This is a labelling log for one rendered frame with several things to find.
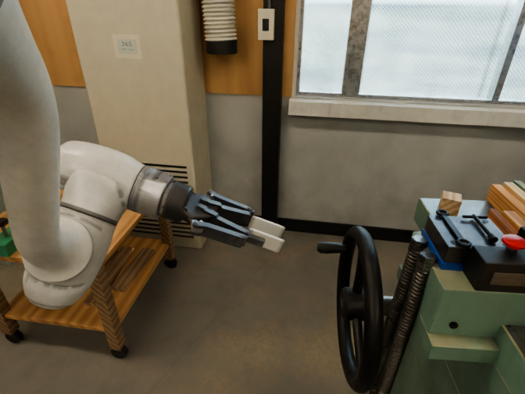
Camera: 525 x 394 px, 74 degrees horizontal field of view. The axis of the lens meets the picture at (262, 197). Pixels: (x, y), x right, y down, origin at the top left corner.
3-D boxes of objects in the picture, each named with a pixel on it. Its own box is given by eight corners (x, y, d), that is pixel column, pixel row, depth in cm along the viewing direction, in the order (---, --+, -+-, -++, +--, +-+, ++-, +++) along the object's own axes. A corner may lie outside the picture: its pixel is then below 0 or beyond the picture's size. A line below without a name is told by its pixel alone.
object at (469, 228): (420, 234, 58) (428, 205, 55) (488, 237, 57) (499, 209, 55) (451, 290, 47) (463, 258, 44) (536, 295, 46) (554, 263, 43)
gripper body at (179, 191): (165, 193, 61) (215, 211, 62) (178, 172, 68) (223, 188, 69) (155, 225, 64) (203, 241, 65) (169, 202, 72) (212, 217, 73)
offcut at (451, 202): (456, 219, 73) (462, 202, 71) (437, 215, 75) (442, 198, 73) (455, 210, 76) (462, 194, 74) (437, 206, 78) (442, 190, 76)
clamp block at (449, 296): (401, 269, 64) (412, 228, 59) (476, 273, 63) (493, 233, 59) (428, 336, 51) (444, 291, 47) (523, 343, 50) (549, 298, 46)
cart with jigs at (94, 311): (88, 252, 204) (58, 151, 172) (181, 263, 197) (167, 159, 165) (-2, 349, 147) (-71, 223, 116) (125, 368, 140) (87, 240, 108)
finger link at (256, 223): (247, 227, 70) (248, 226, 71) (279, 239, 71) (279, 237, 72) (252, 216, 69) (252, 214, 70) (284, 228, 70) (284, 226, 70)
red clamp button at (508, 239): (495, 238, 48) (498, 231, 48) (518, 238, 48) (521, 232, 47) (507, 251, 45) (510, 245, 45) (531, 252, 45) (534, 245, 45)
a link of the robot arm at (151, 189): (151, 158, 67) (181, 169, 68) (143, 195, 72) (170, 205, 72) (133, 178, 59) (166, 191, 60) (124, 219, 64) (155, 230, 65)
